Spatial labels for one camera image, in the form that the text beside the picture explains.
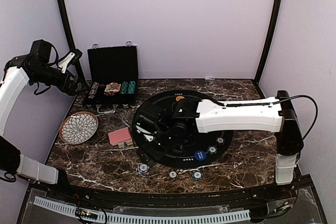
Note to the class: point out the blue tan chip row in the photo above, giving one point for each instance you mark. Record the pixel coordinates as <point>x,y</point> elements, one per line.
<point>93,90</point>

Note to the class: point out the orange big blind button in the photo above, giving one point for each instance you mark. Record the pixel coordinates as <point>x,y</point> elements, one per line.
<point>178,98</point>

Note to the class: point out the black poker chip case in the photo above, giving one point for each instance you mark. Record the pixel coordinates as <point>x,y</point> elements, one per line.
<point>112,64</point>

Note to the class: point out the teal chip row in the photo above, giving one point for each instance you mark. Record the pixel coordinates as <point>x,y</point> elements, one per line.
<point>124,87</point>
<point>131,87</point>

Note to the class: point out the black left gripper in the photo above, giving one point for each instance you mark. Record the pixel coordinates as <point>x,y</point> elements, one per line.
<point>71,90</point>

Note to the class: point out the floral ceramic plate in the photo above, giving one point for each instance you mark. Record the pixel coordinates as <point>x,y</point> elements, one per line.
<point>78,128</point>

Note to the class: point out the teal chip row left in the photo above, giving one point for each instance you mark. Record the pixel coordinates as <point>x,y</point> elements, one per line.
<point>124,87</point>

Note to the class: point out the white cable duct strip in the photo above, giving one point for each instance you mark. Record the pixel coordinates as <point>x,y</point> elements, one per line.
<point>143,215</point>

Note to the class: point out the black left frame post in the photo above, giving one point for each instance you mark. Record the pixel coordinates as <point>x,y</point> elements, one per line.
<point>66,24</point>

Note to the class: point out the round black poker mat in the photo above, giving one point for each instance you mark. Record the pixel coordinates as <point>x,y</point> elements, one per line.
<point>163,107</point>

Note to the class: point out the brown white chip stack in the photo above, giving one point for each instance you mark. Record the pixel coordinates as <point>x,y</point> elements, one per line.
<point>172,175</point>

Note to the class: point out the teal blue chip stack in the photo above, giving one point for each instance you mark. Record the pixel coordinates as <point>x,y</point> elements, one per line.
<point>197,175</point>

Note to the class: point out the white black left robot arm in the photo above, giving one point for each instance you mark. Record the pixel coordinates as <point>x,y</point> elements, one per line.
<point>19,72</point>

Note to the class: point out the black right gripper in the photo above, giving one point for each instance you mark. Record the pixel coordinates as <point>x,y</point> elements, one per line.
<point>145,157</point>

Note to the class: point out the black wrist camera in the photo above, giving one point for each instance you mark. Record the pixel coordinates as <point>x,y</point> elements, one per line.
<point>42,49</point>
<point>146,124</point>

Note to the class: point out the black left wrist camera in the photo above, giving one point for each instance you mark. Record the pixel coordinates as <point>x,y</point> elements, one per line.
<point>42,49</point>

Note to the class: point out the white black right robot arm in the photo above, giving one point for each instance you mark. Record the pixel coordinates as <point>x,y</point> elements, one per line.
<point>274,114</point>

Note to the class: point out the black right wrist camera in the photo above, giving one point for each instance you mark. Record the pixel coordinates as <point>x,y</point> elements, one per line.
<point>146,124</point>

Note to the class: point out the blue white chip stack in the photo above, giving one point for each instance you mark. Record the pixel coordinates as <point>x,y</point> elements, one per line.
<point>143,170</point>

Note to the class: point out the teal chip row right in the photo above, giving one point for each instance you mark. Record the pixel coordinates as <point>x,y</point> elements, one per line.
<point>131,87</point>

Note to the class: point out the red chip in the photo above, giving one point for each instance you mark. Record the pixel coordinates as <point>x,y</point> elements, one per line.
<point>220,141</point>

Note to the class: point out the red playing card deck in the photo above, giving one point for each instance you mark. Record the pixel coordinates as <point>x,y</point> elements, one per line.
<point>120,138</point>

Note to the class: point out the red dice set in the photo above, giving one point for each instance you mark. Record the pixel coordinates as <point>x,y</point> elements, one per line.
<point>109,93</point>

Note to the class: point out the blue small blind button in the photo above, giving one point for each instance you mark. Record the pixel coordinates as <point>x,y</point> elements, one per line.
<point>200,155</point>

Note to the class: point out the boxed card deck in case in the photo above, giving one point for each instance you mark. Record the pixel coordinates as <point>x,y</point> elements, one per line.
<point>112,88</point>

